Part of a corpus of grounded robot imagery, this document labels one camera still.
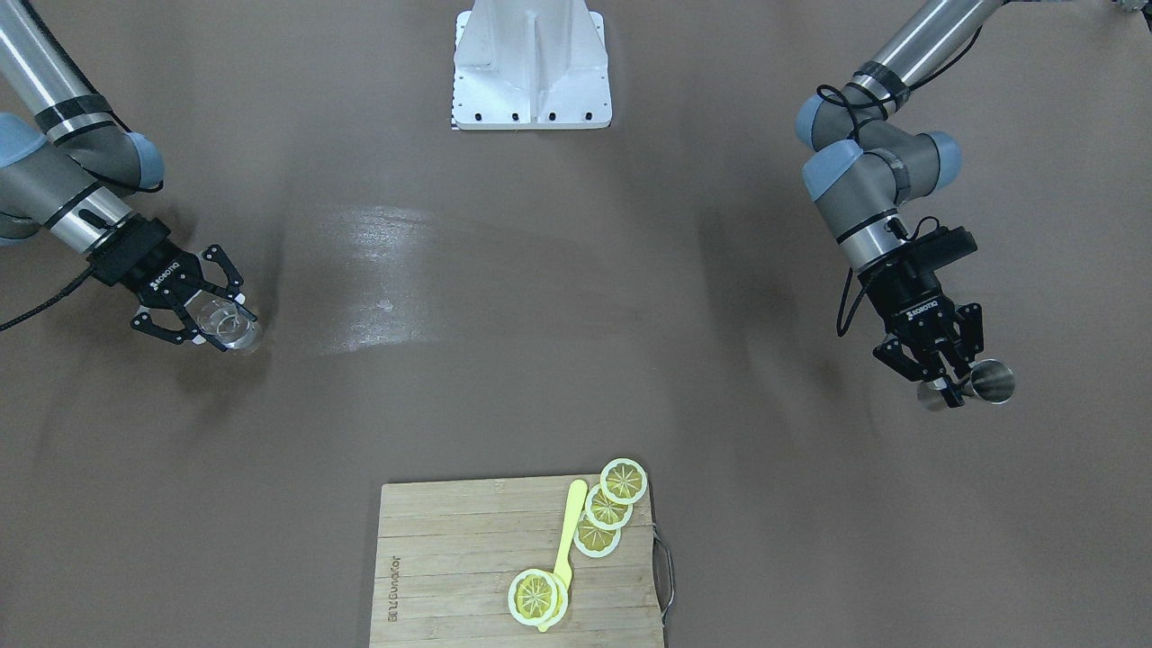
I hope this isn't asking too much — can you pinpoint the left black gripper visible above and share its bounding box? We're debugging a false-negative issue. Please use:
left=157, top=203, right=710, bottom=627
left=859, top=261, right=985, bottom=410

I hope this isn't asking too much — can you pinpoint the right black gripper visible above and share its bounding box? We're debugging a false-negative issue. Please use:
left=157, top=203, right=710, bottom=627
left=88, top=218, right=257, bottom=353

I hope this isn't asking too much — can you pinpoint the clear glass cup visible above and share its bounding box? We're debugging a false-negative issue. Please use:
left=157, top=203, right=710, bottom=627
left=194, top=299, right=262, bottom=354

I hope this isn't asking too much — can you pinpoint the steel double jigger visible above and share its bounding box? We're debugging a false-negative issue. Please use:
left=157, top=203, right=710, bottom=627
left=916, top=357, right=1016, bottom=410

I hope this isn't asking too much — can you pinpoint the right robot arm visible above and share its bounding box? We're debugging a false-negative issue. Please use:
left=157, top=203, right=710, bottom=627
left=1, top=1, right=262, bottom=353

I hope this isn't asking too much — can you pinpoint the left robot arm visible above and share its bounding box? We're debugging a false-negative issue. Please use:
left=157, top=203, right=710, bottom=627
left=796, top=1, right=1015, bottom=410

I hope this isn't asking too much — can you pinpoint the lemon slice end of row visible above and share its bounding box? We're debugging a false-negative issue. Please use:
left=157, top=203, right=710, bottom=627
left=599, top=458, right=649, bottom=506

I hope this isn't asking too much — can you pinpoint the wooden cutting board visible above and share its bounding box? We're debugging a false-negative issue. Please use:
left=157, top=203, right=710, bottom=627
left=369, top=475, right=666, bottom=647

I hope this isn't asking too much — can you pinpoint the lemon slice middle of row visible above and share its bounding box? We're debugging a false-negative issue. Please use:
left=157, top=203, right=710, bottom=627
left=585, top=485, right=634, bottom=532

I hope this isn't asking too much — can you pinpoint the lemon slice on knife tip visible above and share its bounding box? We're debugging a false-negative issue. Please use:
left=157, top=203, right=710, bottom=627
left=507, top=568, right=571, bottom=633

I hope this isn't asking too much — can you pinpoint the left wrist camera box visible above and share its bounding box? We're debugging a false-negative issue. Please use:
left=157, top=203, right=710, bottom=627
left=900, top=227, right=978, bottom=276

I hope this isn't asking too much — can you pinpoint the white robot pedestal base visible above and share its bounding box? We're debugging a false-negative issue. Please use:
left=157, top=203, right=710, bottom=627
left=450, top=1, right=613, bottom=131

